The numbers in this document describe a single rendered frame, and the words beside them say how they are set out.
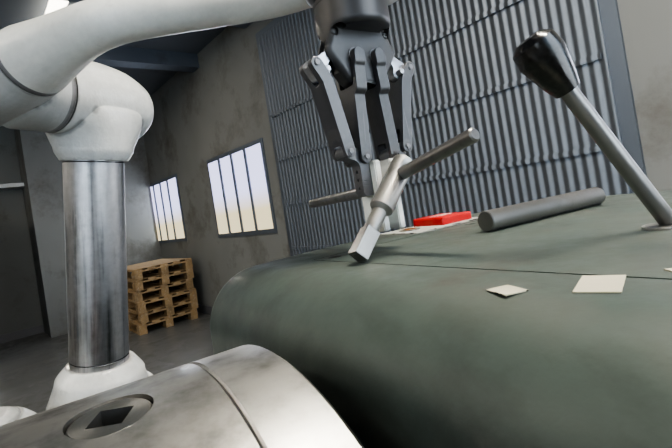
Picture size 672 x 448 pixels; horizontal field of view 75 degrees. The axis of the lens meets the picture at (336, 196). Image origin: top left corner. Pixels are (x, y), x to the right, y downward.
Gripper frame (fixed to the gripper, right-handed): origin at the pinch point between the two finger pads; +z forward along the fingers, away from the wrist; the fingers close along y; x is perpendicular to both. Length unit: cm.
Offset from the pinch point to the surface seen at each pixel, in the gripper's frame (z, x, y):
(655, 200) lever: 3.4, 20.9, -7.2
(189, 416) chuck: 7.6, 15.5, 24.1
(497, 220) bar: 4.4, 6.1, -9.4
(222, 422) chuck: 7.9, 16.6, 23.1
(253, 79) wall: -144, -394, -169
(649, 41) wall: -51, -52, -216
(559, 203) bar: 4.1, 6.8, -19.6
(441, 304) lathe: 5.9, 18.3, 11.9
